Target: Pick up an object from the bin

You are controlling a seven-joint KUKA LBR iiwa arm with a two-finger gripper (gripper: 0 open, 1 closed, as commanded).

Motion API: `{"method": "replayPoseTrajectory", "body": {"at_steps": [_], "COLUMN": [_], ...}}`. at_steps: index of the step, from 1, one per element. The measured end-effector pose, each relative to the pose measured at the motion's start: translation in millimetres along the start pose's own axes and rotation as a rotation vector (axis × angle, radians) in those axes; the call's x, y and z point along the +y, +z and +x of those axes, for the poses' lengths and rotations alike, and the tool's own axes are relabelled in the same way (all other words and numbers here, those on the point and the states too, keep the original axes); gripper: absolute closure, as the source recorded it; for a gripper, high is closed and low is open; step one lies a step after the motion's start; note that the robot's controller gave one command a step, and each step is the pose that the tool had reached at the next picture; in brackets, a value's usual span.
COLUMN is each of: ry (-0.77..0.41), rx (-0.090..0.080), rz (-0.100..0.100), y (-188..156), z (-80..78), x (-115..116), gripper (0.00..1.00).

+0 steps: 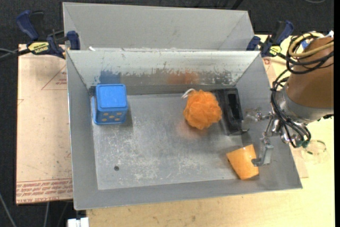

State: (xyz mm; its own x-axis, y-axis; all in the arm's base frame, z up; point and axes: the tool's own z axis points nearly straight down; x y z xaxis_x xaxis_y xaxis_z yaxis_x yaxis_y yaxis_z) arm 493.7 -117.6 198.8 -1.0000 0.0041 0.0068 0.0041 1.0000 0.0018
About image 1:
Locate brown cardboard board red print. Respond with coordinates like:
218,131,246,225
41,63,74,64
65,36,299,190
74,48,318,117
15,44,310,206

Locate blue cube with yellow dots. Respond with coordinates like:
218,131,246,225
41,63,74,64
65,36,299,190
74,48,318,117
92,83,129,126

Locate grey metal bin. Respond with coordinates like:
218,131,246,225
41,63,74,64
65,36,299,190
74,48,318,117
62,2,303,211

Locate orange mesh bath sponge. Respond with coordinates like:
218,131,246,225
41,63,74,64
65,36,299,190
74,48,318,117
181,88,223,131

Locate black rectangular holder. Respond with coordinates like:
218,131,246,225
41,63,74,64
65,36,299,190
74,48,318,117
215,88,251,137

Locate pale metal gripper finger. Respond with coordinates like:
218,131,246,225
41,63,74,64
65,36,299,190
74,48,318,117
243,107,270,123
251,137,275,167

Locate orange plastic cup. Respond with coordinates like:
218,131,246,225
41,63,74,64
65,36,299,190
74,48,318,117
226,144,260,181

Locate clear plastic cup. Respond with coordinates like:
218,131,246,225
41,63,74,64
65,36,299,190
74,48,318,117
299,139,328,165

